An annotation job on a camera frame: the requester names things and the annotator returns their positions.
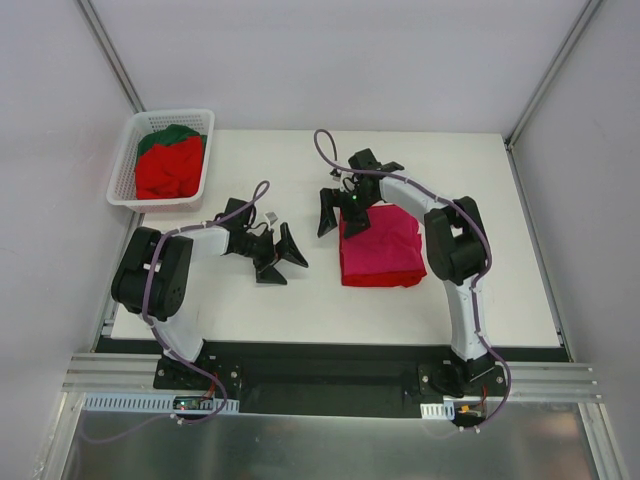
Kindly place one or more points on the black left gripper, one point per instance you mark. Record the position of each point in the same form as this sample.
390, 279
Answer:
273, 254

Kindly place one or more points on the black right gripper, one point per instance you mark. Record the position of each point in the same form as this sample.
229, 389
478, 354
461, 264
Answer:
342, 204

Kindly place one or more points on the pink t shirt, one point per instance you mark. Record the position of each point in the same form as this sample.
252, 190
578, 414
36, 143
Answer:
392, 243

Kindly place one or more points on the red t shirt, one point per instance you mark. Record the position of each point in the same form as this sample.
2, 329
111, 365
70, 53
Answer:
169, 171
405, 279

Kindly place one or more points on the white perforated plastic basket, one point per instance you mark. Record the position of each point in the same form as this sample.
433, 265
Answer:
121, 190

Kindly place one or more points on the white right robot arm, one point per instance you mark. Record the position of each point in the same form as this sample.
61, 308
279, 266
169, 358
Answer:
455, 250

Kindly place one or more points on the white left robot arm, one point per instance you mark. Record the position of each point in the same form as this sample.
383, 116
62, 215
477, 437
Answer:
152, 277

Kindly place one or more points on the red t shirt in basket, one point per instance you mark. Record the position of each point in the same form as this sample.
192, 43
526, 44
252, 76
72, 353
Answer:
169, 171

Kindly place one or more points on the green t shirt in basket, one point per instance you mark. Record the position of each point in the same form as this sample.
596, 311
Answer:
173, 134

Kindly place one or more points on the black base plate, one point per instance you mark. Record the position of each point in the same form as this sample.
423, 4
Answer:
346, 380

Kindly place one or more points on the left aluminium frame post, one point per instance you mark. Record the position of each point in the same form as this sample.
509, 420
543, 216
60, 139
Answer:
110, 54

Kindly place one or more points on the aluminium frame post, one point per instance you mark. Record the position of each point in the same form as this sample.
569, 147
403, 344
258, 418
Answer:
569, 43
110, 54

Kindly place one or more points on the right aluminium frame post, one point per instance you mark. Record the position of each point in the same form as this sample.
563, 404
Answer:
569, 43

